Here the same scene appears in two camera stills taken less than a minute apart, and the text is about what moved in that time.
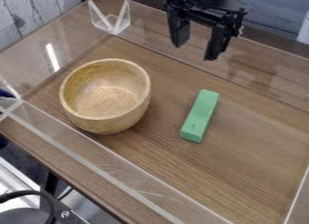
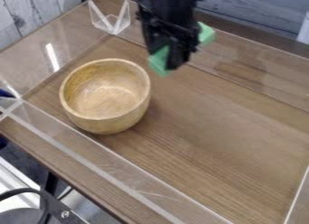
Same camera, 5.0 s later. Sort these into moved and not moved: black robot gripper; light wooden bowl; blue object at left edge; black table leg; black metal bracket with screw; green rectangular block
Moved: black robot gripper; green rectangular block
Not moved: black metal bracket with screw; black table leg; light wooden bowl; blue object at left edge
